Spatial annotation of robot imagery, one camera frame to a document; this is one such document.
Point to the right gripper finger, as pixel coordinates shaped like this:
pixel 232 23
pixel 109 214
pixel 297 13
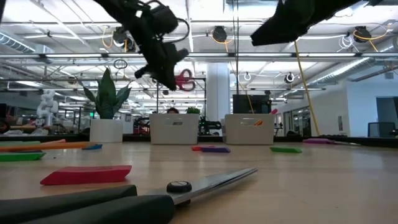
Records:
pixel 276 29

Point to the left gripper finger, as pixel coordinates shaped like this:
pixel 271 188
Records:
pixel 160 74
pixel 171 77

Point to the grey plastic bin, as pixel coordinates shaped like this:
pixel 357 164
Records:
pixel 236 133
pixel 161 133

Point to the purple eraser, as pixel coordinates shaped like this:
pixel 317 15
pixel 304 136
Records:
pixel 216 150

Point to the large black red scissors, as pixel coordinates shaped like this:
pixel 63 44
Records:
pixel 202 184

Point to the green eraser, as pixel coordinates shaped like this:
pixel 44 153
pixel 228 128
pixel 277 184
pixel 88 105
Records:
pixel 18 157
pixel 286 150

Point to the red eraser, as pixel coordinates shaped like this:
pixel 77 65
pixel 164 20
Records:
pixel 84 175

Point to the black background robot arm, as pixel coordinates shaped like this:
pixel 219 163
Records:
pixel 210 126

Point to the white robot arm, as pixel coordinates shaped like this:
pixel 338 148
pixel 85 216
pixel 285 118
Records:
pixel 46 107

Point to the person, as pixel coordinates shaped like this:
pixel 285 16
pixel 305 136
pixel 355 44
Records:
pixel 172 110

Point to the small green plant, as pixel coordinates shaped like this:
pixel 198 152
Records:
pixel 192 111

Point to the white column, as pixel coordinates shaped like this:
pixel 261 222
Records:
pixel 217 93

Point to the ceiling light bar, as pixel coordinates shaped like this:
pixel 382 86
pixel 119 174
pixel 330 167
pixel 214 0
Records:
pixel 217 55

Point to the red black equipment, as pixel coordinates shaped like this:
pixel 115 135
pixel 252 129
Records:
pixel 141 127

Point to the snake plant in white pot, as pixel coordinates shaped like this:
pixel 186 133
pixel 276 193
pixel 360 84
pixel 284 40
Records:
pixel 105 130

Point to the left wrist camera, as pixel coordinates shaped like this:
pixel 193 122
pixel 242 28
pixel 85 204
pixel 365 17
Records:
pixel 163 18

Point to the black rig frame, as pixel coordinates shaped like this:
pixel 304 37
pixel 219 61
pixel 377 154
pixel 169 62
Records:
pixel 203 99

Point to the silver ventilation duct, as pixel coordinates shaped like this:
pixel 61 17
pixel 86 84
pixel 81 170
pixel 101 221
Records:
pixel 357 67

